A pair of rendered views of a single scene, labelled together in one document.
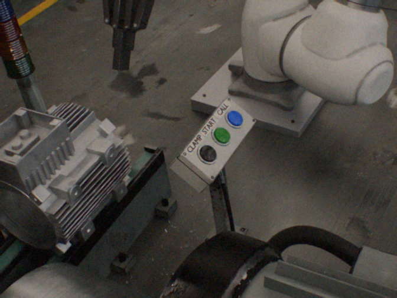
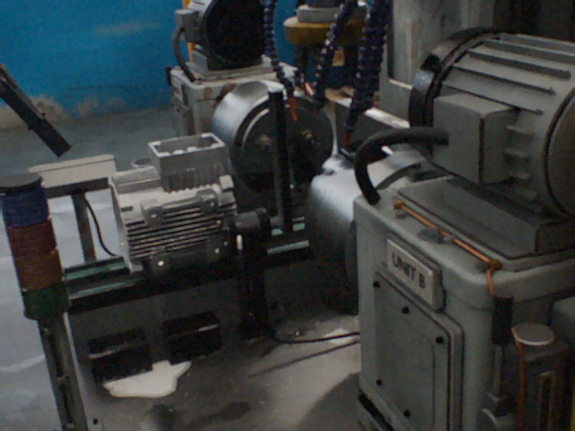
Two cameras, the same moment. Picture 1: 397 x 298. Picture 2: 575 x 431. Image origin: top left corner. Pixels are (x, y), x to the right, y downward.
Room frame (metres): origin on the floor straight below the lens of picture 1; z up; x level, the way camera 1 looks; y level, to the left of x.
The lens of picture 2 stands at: (1.68, 1.15, 1.49)
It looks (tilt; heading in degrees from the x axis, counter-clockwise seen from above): 22 degrees down; 215
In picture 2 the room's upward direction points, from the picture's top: 4 degrees counter-clockwise
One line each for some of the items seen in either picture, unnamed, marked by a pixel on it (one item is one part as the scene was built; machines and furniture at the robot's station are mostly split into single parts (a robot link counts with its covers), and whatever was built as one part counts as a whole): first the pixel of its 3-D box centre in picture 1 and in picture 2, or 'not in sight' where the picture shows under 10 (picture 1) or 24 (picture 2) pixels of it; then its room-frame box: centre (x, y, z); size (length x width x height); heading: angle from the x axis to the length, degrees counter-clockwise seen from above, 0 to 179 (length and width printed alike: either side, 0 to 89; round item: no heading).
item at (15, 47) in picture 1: (11, 44); (38, 264); (1.17, 0.36, 1.10); 0.06 x 0.06 x 0.04
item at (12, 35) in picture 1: (4, 26); (30, 233); (1.17, 0.36, 1.14); 0.06 x 0.06 x 0.04
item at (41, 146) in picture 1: (25, 151); (188, 162); (0.76, 0.28, 1.11); 0.12 x 0.11 x 0.07; 145
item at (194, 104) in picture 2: not in sight; (236, 133); (0.21, -0.06, 0.99); 0.35 x 0.31 x 0.37; 55
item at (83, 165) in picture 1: (57, 177); (173, 215); (0.80, 0.26, 1.02); 0.20 x 0.19 x 0.19; 145
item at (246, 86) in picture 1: (267, 72); not in sight; (1.26, -0.21, 0.86); 0.22 x 0.18 x 0.06; 51
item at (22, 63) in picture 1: (18, 62); (44, 294); (1.17, 0.36, 1.05); 0.06 x 0.06 x 0.04
